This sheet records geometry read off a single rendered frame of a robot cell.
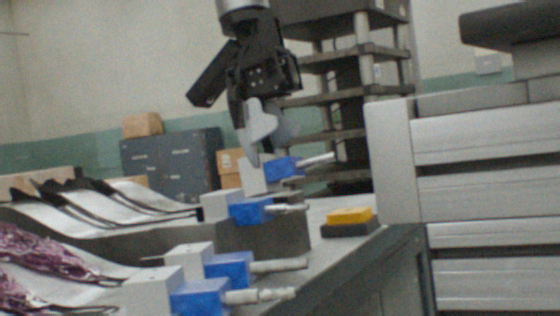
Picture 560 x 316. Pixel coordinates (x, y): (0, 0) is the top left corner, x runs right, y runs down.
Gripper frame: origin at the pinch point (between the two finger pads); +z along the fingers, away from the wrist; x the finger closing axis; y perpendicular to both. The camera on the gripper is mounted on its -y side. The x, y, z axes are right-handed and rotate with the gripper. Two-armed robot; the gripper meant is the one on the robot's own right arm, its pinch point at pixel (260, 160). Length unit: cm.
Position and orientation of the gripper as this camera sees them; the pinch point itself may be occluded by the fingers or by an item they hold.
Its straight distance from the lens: 92.6
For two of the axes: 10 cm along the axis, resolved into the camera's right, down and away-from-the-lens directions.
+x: 4.4, 0.3, 9.0
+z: 2.0, 9.7, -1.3
